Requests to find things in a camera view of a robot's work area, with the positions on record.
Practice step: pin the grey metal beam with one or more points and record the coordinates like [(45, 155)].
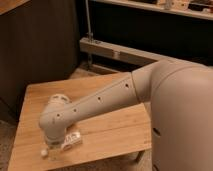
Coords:
[(121, 53)]

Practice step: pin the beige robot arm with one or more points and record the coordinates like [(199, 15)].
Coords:
[(181, 97)]

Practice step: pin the clear plastic bottle white label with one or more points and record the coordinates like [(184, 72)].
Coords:
[(71, 140)]

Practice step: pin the wooden wall shelf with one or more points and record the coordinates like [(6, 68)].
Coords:
[(156, 8)]

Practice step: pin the wooden table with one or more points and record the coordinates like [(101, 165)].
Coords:
[(112, 134)]

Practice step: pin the beige cylindrical gripper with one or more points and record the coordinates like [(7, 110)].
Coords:
[(54, 143)]

